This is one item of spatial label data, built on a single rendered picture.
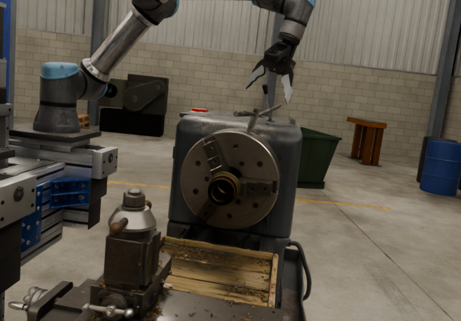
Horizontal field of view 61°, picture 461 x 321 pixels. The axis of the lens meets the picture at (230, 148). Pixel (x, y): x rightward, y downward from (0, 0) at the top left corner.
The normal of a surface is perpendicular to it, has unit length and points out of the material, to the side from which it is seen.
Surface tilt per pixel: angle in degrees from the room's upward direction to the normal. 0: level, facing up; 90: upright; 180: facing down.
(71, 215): 90
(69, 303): 0
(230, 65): 90
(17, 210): 90
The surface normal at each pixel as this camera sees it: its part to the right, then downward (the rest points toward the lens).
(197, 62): 0.04, 0.15
